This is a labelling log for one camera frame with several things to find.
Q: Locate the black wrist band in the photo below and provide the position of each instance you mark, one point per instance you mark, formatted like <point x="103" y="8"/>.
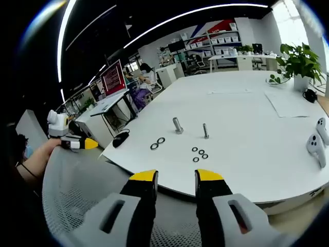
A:
<point x="30" y="172"/>

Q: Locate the monitor with red screen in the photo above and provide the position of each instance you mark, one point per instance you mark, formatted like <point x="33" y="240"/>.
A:
<point x="111" y="79"/>

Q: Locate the potted green plant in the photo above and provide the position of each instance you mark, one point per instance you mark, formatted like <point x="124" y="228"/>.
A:
<point x="300" y="61"/>

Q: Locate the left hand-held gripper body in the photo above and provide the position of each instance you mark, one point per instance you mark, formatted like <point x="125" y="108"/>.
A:
<point x="57" y="126"/>

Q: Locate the white handheld controller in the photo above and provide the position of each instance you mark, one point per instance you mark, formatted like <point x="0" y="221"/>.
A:
<point x="315" y="146"/>
<point x="322" y="128"/>

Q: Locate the ceiling light strip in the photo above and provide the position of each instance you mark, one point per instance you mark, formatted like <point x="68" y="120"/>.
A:
<point x="180" y="18"/>
<point x="61" y="38"/>

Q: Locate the grey mesh office chair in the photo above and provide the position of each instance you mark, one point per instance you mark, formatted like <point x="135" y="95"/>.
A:
<point x="74" y="185"/>

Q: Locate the small threaded stud bolt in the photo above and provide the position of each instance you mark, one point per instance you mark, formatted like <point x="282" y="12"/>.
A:
<point x="204" y="131"/>

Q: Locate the white side desk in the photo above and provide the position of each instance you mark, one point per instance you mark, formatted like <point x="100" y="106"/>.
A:
<point x="102" y="108"/>

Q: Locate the large steel washer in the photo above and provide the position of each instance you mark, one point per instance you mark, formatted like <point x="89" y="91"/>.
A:
<point x="151" y="146"/>
<point x="157" y="141"/>

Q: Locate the white paper sheet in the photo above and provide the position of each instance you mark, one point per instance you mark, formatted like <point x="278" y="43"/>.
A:
<point x="288" y="103"/>

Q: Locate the black monitor on stand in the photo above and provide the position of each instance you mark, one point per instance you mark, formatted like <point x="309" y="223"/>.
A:
<point x="176" y="46"/>

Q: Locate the black computer mouse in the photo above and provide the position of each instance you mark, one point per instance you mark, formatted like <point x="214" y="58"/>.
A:
<point x="118" y="141"/>

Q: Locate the white long desk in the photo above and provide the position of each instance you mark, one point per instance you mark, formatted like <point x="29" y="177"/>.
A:
<point x="244" y="58"/>

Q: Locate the small black desk monitor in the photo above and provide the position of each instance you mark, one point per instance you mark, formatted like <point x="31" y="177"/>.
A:
<point x="257" y="48"/>

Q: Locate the shelf with white boxes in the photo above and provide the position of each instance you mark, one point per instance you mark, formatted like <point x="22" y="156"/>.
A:
<point x="221" y="39"/>

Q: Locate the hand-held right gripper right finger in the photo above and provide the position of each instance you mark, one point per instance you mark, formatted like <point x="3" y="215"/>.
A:
<point x="213" y="190"/>

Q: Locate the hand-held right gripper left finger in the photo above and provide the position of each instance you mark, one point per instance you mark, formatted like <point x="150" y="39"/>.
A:
<point x="144" y="187"/>

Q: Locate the large threaded stud bolt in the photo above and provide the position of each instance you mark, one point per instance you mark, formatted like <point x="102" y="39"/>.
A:
<point x="176" y="126"/>

